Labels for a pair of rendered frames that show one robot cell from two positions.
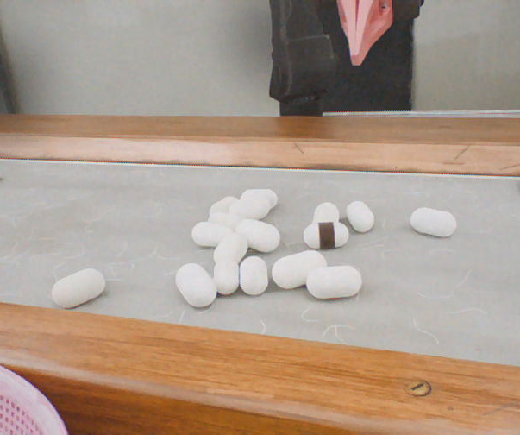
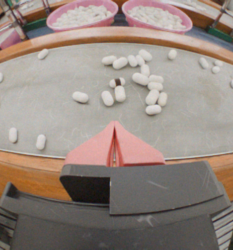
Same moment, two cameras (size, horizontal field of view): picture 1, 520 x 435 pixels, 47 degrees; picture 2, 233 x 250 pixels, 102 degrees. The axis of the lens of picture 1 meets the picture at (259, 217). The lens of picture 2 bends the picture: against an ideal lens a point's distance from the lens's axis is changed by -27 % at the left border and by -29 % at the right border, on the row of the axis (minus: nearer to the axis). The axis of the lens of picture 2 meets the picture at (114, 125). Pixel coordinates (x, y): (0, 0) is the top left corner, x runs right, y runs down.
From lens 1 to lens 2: 0.55 m
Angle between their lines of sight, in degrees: 80
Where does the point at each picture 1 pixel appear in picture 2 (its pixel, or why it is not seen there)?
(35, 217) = (218, 99)
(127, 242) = (183, 83)
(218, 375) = (122, 29)
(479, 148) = (54, 169)
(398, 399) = (92, 30)
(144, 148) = (223, 159)
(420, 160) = not seen: hidden behind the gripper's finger
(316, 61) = not seen: outside the picture
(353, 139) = not seen: hidden behind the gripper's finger
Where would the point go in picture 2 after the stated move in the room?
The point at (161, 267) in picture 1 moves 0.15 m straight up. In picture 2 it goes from (163, 70) to (187, 19)
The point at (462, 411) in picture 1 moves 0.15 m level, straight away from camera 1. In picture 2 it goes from (83, 30) to (70, 68)
